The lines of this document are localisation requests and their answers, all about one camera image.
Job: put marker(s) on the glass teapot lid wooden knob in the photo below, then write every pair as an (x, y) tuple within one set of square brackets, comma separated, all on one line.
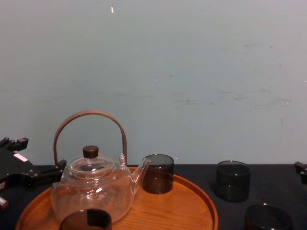
[(90, 153)]

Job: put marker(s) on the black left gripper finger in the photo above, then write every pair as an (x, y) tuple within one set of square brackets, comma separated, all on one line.
[(16, 143), (45, 173)]

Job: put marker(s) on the round wooden tray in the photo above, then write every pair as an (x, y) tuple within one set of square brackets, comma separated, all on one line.
[(168, 210)]

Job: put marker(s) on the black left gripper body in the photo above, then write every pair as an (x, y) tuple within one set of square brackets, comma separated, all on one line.
[(12, 169)]

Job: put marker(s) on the dark smoked glass cup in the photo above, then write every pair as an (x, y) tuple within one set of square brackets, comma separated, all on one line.
[(158, 177), (96, 219), (232, 182), (268, 219)]

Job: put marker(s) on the black table cloth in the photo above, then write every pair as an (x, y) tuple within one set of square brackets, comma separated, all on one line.
[(194, 182)]

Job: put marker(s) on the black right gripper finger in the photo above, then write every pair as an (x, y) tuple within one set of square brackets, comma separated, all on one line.
[(302, 169)]

